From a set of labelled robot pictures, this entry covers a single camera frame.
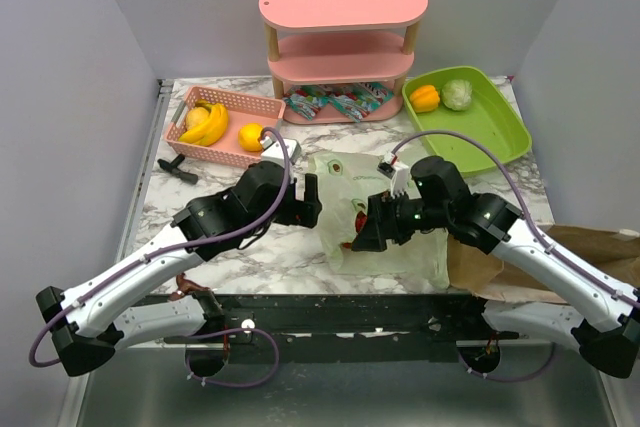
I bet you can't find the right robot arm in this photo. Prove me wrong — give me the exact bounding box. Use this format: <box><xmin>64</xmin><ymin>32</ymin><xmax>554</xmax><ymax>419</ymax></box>
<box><xmin>352</xmin><ymin>156</ymin><xmax>639</xmax><ymax>379</ymax></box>

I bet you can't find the pink perforated basket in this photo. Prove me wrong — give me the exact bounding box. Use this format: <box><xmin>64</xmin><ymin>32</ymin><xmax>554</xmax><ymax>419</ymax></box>
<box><xmin>164</xmin><ymin>85</ymin><xmax>285</xmax><ymax>168</ymax></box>

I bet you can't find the yellow lemon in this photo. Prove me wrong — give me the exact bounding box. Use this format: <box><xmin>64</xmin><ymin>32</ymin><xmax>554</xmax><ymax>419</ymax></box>
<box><xmin>185</xmin><ymin>100</ymin><xmax>210</xmax><ymax>130</ymax></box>

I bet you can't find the avocado print plastic bag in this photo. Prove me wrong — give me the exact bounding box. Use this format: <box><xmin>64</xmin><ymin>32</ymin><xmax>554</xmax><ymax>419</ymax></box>
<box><xmin>309</xmin><ymin>151</ymin><xmax>449</xmax><ymax>289</ymax></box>

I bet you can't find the green plastic tray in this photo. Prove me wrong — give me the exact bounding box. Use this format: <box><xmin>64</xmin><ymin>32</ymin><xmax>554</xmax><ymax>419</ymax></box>
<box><xmin>402</xmin><ymin>66</ymin><xmax>532</xmax><ymax>175</ymax></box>

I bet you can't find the brown paper bag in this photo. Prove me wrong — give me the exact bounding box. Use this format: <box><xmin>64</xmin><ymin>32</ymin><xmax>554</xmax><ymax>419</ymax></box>
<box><xmin>447</xmin><ymin>224</ymin><xmax>639</xmax><ymax>304</ymax></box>

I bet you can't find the black T-handle tool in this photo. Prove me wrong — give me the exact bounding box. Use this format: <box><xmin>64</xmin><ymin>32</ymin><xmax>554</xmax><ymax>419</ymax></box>
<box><xmin>157</xmin><ymin>154</ymin><xmax>199</xmax><ymax>185</ymax></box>

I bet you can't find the orange fruit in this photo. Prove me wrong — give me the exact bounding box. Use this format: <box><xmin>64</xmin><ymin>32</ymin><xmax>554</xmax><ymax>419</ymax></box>
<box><xmin>237</xmin><ymin>123</ymin><xmax>263</xmax><ymax>153</ymax></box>

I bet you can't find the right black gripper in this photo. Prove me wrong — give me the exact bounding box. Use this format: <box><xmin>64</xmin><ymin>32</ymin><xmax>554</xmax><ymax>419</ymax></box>
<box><xmin>351</xmin><ymin>187</ymin><xmax>451</xmax><ymax>250</ymax></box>

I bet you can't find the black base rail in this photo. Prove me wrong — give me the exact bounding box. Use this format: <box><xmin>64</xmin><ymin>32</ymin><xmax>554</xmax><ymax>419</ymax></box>
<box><xmin>134</xmin><ymin>291</ymin><xmax>521</xmax><ymax>364</ymax></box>

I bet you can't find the yellow banana bunch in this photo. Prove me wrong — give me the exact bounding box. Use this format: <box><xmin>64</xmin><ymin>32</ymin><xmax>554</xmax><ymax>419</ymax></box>
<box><xmin>178</xmin><ymin>103</ymin><xmax>229</xmax><ymax>147</ymax></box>

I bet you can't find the green cabbage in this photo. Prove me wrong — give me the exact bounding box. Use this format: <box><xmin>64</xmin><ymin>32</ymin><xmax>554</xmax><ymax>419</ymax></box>
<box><xmin>441</xmin><ymin>79</ymin><xmax>473</xmax><ymax>111</ymax></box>

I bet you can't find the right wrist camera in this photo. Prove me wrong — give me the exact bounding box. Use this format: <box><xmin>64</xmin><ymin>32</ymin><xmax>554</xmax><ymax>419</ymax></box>
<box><xmin>377</xmin><ymin>153</ymin><xmax>410</xmax><ymax>198</ymax></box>

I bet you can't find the pink three-tier shelf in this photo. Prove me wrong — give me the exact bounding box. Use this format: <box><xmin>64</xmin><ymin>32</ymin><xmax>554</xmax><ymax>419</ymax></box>
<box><xmin>258</xmin><ymin>0</ymin><xmax>429</xmax><ymax>122</ymax></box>

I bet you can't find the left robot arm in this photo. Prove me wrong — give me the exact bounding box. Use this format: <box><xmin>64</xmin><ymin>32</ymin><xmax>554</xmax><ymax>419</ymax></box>
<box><xmin>36</xmin><ymin>161</ymin><xmax>322</xmax><ymax>377</ymax></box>

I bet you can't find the cherry mint candy packet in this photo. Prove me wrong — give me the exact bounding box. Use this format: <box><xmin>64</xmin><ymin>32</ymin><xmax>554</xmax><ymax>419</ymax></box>
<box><xmin>284</xmin><ymin>85</ymin><xmax>329</xmax><ymax>120</ymax></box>

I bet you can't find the yellow bell pepper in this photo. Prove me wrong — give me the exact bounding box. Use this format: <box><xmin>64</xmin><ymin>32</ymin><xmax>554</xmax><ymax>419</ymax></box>
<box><xmin>409</xmin><ymin>85</ymin><xmax>440</xmax><ymax>113</ymax></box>

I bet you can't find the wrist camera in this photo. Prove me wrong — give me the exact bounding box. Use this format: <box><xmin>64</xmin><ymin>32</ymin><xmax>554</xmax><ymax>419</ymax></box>
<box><xmin>377</xmin><ymin>153</ymin><xmax>410</xmax><ymax>198</ymax></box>
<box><xmin>260</xmin><ymin>133</ymin><xmax>302</xmax><ymax>168</ymax></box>

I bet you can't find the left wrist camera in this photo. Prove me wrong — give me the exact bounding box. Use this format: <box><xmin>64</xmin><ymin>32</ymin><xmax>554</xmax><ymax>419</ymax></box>
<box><xmin>260</xmin><ymin>133</ymin><xmax>302</xmax><ymax>168</ymax></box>

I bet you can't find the red lychee bunch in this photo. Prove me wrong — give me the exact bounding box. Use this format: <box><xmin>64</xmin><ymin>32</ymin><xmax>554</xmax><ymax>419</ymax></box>
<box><xmin>341</xmin><ymin>211</ymin><xmax>367</xmax><ymax>249</ymax></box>

